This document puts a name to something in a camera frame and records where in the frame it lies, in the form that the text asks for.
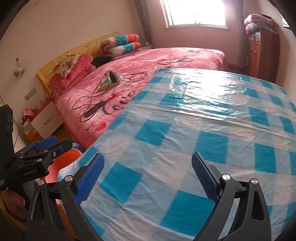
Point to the brown wooden cabinet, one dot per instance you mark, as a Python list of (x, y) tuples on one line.
[(263, 55)]

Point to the long black device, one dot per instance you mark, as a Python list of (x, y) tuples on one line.
[(94, 110)]

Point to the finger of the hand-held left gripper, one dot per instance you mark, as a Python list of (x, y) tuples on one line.
[(47, 141), (62, 144)]

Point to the wall sticker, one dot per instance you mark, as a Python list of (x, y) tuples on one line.
[(18, 69)]

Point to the stack of folded blankets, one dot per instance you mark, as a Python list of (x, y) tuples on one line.
[(260, 23)]

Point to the black charger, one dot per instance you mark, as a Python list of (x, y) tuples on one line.
[(114, 77)]

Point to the blue checked tablecloth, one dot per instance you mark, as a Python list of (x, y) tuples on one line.
[(185, 129)]

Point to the white power strip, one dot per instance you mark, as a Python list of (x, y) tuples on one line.
[(108, 85)]

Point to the pink printed bedspread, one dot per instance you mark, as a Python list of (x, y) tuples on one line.
[(148, 62)]

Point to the pink folded blanket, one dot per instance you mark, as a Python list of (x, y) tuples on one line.
[(79, 69)]

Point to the colourful rolled pillow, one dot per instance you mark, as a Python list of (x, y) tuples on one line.
[(126, 49), (122, 39)]

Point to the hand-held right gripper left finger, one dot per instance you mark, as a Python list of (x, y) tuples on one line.
[(90, 178)]

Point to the orange box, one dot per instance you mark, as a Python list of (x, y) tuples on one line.
[(30, 132)]

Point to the pink items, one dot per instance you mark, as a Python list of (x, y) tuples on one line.
[(28, 111)]

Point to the floral pillow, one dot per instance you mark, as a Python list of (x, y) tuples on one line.
[(68, 64)]

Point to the white bedside cabinet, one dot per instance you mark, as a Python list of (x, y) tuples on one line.
[(46, 120)]

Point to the yellow wooden headboard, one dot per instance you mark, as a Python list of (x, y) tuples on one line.
[(48, 69)]

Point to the window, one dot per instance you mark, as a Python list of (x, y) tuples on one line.
[(196, 11)]

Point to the person's left hand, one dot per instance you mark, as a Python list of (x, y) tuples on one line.
[(12, 200)]

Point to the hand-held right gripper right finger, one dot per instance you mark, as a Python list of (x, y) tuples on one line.
[(205, 176)]

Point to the black cloth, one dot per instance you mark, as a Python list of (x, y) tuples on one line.
[(101, 60)]

